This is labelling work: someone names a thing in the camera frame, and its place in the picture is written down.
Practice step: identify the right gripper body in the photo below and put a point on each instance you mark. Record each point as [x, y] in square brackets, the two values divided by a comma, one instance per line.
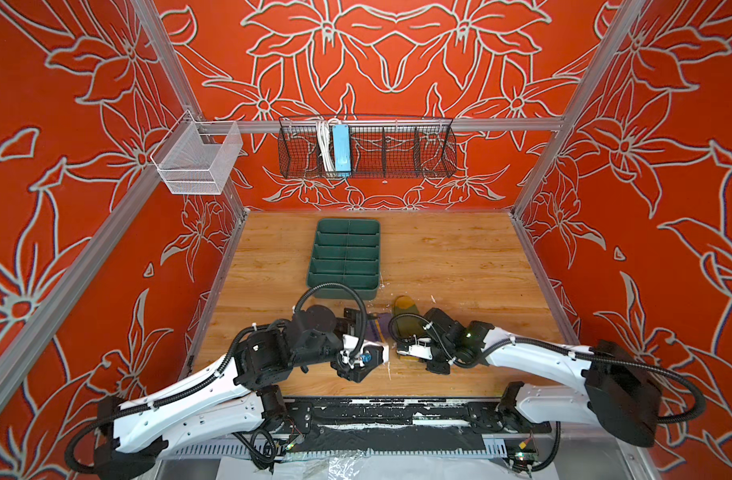
[442, 354]

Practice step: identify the light blue box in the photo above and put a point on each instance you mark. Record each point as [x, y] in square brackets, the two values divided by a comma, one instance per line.
[342, 149]

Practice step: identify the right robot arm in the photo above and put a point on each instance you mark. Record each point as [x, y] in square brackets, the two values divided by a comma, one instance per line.
[596, 385]

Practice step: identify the green divided tray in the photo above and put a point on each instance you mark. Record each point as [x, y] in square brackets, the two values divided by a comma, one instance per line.
[347, 251]

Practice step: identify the black wire basket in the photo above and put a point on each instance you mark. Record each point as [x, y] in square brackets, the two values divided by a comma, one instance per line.
[382, 147]

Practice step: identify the purple sock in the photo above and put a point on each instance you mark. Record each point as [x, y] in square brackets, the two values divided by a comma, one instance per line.
[378, 328]

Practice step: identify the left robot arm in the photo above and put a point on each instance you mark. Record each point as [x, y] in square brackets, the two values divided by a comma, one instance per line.
[237, 394]

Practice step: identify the clear plastic bin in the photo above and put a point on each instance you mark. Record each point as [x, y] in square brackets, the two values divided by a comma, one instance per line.
[197, 158]

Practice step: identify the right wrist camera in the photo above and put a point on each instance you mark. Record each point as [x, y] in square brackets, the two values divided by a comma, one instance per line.
[420, 349]

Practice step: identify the green striped sock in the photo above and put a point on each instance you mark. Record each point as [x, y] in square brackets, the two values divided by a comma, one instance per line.
[407, 324]

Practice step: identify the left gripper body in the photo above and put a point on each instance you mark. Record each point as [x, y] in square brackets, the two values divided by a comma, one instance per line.
[334, 346]

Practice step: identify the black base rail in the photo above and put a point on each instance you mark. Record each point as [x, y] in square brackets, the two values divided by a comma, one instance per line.
[457, 426]

